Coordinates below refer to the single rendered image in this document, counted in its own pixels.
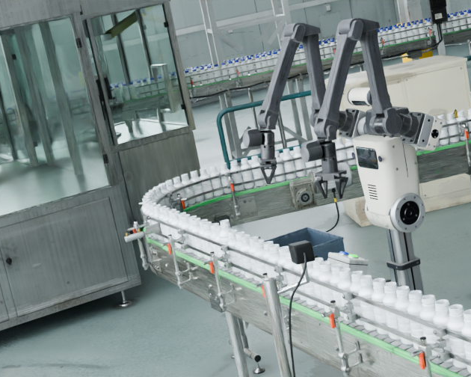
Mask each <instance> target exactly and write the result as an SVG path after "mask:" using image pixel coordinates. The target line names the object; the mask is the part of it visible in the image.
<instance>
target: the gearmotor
mask: <svg viewBox="0 0 471 377"><path fill-rule="evenodd" d="M338 170H347V174H341V177H348V181H347V184H346V186H345V187H347V186H351V185H352V183H353V177H352V172H351V169H350V167H349V165H348V164H347V163H343V164H339V165H338ZM319 171H322V168H319V169H316V170H311V171H310V172H309V178H308V177H306V178H303V179H299V180H293V181H291V182H290V183H289V189H290V193H291V197H292V205H293V207H294V208H295V211H297V212H298V211H300V209H305V208H309V207H312V206H317V202H316V197H315V193H316V194H318V193H321V191H320V190H319V188H318V187H317V185H316V184H315V180H317V178H318V177H315V173H317V172H319ZM336 189H337V188H336V183H335V180H328V181H327V190H328V191H330V190H332V192H333V196H334V201H335V204H336V210H337V214H338V218H337V222H336V224H335V225H334V226H333V227H332V228H331V229H329V230H327V231H325V232H329V231H331V230H332V229H333V228H334V227H335V226H336V225H337V224H338V221H339V210H338V206H337V201H336V195H335V191H336Z"/></svg>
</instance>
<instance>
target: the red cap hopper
mask: <svg viewBox="0 0 471 377"><path fill-rule="evenodd" d="M271 3H272V7H273V12H274V15H273V16H266V17H262V18H258V19H252V20H248V21H244V22H237V23H233V24H229V25H222V26H218V27H217V24H216V20H215V13H214V9H213V5H212V0H200V6H201V10H202V14H203V20H204V24H205V28H206V35H207V39H208V43H209V50H210V54H211V58H212V65H213V69H214V64H217V65H218V68H222V65H221V63H224V58H223V54H222V50H221V43H220V40H221V41H223V42H224V43H225V44H227V45H228V46H230V47H231V48H233V49H234V47H236V48H237V49H239V50H243V48H244V47H243V46H241V45H239V44H238V43H237V42H235V41H234V40H232V39H230V38H229V37H228V36H226V35H225V34H223V33H222V32H223V31H229V30H233V29H237V28H244V27H248V26H252V25H258V24H262V23H267V22H269V24H268V26H267V28H266V29H265V30H264V32H263V33H262V35H261V37H260V38H259V39H258V41H259V42H260V43H261V42H262V41H263V39H264V38H265V36H266V34H267V33H268V32H269V30H270V29H271V27H272V25H273V24H274V23H276V28H277V29H276V30H275V32H274V33H273V34H272V36H271V38H270V39H269V41H268V43H269V44H270V45H271V44H272V42H273V41H274V39H275V37H276V36H277V35H278V40H279V44H280V48H281V46H282V41H280V40H281V37H282V35H283V26H284V24H286V25H289V24H292V20H291V16H290V11H289V3H288V0H281V3H282V7H283V14H280V11H279V6H278V2H277V0H271ZM281 20H282V21H281ZM295 80H296V84H297V89H298V92H302V91H304V86H303V82H300V81H297V79H295ZM286 84H287V88H288V92H289V94H294V93H295V92H294V87H293V83H292V80H291V81H288V82H286ZM219 98H220V102H221V109H224V108H228V107H232V106H233V103H232V99H231V95H230V97H227V96H226V95H225V94H222V95H220V96H219ZM299 100H300V105H301V112H302V117H303V121H304V128H305V133H306V137H307V138H304V137H303V136H302V131H301V124H300V119H299V115H298V107H297V103H296V99H291V100H290V104H291V108H292V116H293V120H294V124H295V131H296V133H295V132H293V131H292V130H291V129H289V128H288V127H286V126H283V128H284V130H285V131H286V132H288V133H289V134H290V135H292V136H294V137H292V138H286V142H290V141H297V140H298V145H299V144H303V143H304V142H308V141H311V140H313V134H312V130H311V126H310V119H309V114H308V110H307V102H306V97H305V96H303V97H299ZM223 117H224V124H225V128H226V132H227V139H228V143H229V147H230V154H231V158H232V159H237V158H241V157H245V156H247V155H248V153H249V152H250V151H251V150H256V149H259V148H261V145H260V146H257V147H245V148H241V143H242V142H243V135H244V134H243V135H242V136H241V138H240V139H239V136H238V129H237V125H236V118H235V114H234V111H233V112H229V113H226V114H225V115H224V116H223ZM242 152H244V154H243V155H242Z"/></svg>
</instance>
